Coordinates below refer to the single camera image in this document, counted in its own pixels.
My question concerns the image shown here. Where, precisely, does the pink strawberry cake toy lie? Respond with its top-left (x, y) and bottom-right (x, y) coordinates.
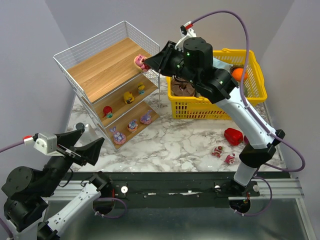
top-left (133, 54), bottom-right (150, 73)

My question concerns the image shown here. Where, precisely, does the yellow blue minion toy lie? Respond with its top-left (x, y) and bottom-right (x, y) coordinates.
top-left (137, 82), bottom-right (145, 95)

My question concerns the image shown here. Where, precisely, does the purple bunny toy pink base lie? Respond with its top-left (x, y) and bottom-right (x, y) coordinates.
top-left (109, 126), bottom-right (127, 145)

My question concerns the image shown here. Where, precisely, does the yellow duck toy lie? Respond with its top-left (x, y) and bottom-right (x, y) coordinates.
top-left (123, 91), bottom-right (135, 104)

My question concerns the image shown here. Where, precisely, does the red strawberry toy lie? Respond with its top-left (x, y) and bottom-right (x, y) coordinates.
top-left (102, 105), bottom-right (113, 119)

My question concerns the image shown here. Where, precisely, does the small purple bunny toy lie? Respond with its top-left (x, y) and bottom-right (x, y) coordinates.
top-left (127, 119), bottom-right (138, 133)

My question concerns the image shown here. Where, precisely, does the purple pink toy figure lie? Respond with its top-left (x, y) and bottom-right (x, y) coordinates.
top-left (140, 110), bottom-right (152, 125)

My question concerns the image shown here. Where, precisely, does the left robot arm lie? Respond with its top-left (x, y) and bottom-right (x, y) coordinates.
top-left (0, 129), bottom-right (111, 240)

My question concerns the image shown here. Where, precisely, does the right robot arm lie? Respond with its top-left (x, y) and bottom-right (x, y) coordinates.
top-left (144, 37), bottom-right (285, 187)

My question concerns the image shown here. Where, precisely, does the white plastic bottle black cap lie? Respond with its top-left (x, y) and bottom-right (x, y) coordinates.
top-left (67, 122), bottom-right (99, 147)

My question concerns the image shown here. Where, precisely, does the brown chocolate donut cake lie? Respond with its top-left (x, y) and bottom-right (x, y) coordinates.
top-left (170, 76), bottom-right (196, 97)

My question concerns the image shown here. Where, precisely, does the yellow plastic shopping basket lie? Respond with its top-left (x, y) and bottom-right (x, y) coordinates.
top-left (166, 48), bottom-right (268, 120)

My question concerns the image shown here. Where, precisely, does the light blue snack bag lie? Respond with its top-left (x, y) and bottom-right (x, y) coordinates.
top-left (212, 57), bottom-right (233, 72)

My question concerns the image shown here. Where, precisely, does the orange fruit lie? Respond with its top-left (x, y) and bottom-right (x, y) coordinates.
top-left (231, 68), bottom-right (244, 82)

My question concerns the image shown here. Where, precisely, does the green melon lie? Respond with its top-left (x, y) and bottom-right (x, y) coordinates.
top-left (243, 85), bottom-right (248, 98)

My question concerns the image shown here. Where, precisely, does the red bell pepper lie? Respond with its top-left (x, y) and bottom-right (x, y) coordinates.
top-left (223, 128), bottom-right (244, 146)

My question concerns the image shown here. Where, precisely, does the purple red onion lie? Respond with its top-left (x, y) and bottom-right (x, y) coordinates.
top-left (243, 136), bottom-right (249, 145)

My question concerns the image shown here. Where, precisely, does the pink red figure toy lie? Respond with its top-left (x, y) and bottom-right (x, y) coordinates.
top-left (224, 153), bottom-right (235, 165)

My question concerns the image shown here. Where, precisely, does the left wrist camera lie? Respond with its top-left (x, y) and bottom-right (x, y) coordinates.
top-left (22, 133), bottom-right (63, 157)

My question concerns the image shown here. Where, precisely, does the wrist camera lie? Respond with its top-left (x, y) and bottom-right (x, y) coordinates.
top-left (22, 133), bottom-right (63, 157)
top-left (174, 21), bottom-right (197, 52)

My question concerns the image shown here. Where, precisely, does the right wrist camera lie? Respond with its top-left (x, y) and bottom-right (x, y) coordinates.
top-left (174, 21), bottom-right (197, 52)

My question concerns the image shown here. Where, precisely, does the white wire wooden shelf rack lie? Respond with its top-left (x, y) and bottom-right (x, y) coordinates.
top-left (53, 21), bottom-right (161, 150)

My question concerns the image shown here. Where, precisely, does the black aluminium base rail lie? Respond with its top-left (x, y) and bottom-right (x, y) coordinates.
top-left (98, 171), bottom-right (304, 209)

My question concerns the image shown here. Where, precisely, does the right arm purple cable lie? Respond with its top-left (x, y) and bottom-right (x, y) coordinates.
top-left (188, 10), bottom-right (306, 217)

